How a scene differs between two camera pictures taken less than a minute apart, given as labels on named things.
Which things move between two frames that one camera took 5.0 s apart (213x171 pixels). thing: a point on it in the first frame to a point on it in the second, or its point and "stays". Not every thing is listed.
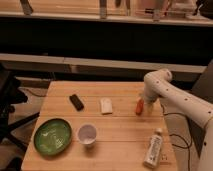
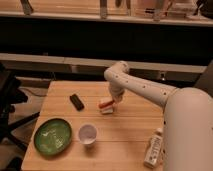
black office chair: (11, 94) stays
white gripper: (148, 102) to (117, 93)
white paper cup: (87, 134) stays
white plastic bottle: (154, 150) stays
